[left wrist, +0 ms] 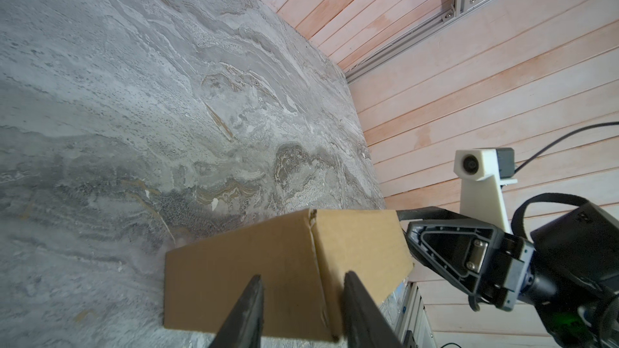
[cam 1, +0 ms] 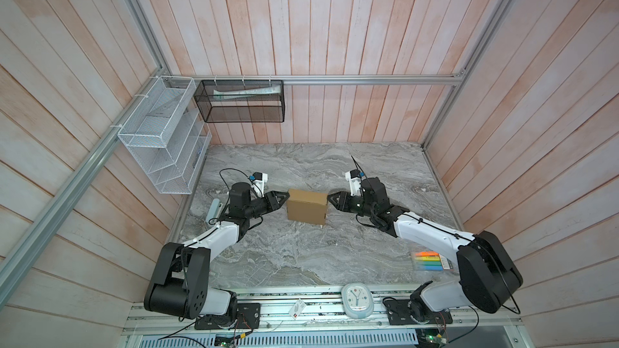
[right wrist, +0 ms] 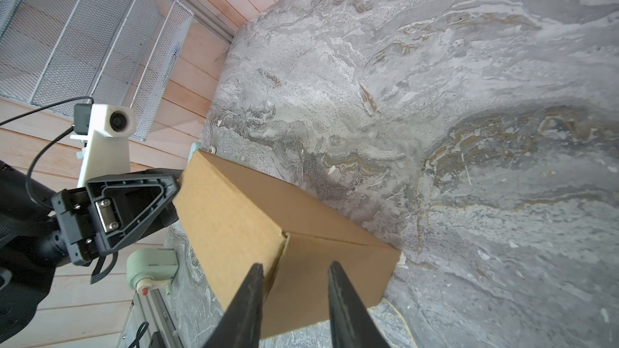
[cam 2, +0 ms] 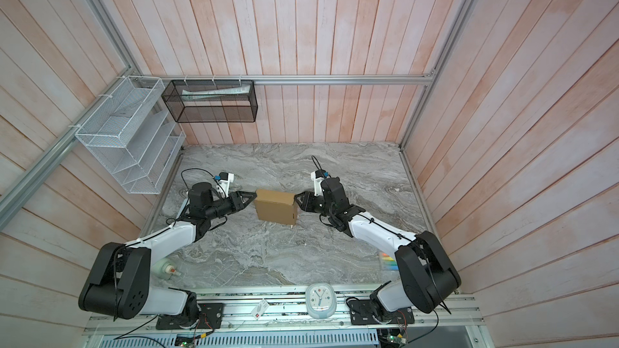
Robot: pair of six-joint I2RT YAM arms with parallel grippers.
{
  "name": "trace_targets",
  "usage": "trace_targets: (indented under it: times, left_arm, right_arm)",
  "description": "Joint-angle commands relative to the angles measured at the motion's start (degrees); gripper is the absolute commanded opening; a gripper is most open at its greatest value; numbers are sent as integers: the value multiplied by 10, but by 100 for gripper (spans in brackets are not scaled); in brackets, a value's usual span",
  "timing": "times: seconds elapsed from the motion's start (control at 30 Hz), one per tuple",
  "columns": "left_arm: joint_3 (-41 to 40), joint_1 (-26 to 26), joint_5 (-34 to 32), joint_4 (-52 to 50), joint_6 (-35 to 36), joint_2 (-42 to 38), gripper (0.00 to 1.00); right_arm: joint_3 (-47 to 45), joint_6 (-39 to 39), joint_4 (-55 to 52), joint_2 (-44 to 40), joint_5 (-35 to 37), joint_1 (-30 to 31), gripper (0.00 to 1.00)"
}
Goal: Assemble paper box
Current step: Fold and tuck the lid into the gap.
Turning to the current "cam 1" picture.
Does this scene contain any brown cardboard box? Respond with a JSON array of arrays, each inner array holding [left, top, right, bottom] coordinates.
[[286, 189, 328, 226]]

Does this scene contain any white wire mesh shelf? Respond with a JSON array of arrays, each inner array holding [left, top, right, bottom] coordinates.
[[118, 76, 212, 195]]

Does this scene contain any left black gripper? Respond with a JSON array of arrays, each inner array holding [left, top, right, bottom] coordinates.
[[245, 190, 290, 219]]

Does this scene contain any white round clock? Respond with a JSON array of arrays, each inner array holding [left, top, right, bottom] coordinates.
[[341, 283, 374, 319]]

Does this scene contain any paper in black basket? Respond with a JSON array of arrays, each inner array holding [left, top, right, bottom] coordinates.
[[212, 85, 282, 102]]

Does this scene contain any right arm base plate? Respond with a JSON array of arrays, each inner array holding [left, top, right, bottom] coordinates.
[[382, 296, 453, 325]]

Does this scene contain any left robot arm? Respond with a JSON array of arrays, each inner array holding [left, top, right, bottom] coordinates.
[[143, 182, 290, 325]]

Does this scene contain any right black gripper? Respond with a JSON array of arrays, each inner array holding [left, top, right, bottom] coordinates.
[[326, 192, 377, 221]]

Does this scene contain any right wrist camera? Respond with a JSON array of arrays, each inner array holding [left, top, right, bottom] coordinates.
[[345, 169, 365, 197]]

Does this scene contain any black wire mesh basket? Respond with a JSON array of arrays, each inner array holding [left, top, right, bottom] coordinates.
[[193, 79, 285, 123]]

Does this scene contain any white paper tag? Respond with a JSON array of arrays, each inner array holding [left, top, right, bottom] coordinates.
[[289, 299, 306, 319]]

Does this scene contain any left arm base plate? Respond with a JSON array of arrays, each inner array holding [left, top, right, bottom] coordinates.
[[194, 302, 261, 330]]

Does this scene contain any colourful marker pack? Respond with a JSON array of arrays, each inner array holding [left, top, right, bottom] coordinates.
[[412, 251, 453, 272]]

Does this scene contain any light blue small device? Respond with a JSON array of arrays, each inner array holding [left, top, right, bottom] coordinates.
[[205, 198, 223, 226]]

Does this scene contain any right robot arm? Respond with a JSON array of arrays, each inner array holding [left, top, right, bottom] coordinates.
[[327, 177, 523, 323]]

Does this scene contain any aluminium rail front frame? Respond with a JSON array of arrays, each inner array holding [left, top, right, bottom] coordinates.
[[118, 285, 533, 347]]

